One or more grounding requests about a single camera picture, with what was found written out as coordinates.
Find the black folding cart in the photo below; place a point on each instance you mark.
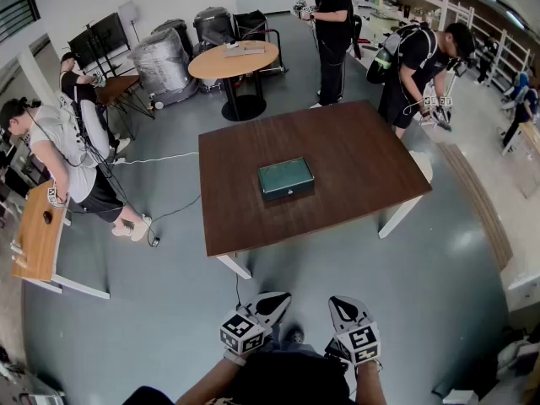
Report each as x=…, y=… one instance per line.
x=251, y=23

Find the small dark table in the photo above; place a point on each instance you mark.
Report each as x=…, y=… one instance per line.
x=116, y=87

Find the plastic wrapped grey machine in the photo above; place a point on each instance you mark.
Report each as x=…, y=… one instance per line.
x=162, y=63

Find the grey flat pad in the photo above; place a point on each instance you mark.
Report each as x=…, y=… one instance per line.
x=244, y=50

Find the person's black shirt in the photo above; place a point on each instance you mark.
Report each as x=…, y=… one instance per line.
x=287, y=378

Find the white sign board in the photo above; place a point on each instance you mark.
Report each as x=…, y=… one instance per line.
x=127, y=13

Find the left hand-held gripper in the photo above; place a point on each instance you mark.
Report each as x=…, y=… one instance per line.
x=242, y=331

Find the white shelving rack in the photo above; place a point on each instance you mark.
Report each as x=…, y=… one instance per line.
x=443, y=13

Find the green box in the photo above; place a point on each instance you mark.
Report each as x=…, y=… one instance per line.
x=287, y=173

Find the white table leg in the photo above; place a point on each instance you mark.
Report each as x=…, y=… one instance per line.
x=424, y=167
x=236, y=266
x=398, y=217

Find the person's grey shoe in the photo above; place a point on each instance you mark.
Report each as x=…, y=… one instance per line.
x=294, y=336

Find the person's right forearm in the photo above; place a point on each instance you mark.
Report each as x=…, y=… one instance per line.
x=369, y=384

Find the green drawer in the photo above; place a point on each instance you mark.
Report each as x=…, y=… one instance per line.
x=278, y=193

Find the black monitor on stand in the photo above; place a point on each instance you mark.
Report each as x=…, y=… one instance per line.
x=101, y=36

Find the light wooden desk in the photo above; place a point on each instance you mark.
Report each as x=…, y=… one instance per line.
x=38, y=239

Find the round wooden table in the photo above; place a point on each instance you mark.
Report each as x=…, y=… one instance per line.
x=219, y=63

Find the black computer mouse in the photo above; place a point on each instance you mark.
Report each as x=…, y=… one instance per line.
x=47, y=217

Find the black phone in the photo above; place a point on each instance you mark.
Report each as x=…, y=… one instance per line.
x=337, y=349

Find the black bin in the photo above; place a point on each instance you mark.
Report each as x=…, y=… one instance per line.
x=213, y=23
x=181, y=32

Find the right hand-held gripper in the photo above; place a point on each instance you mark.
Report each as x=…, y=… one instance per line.
x=363, y=342

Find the person's left forearm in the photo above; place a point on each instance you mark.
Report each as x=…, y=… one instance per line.
x=206, y=382

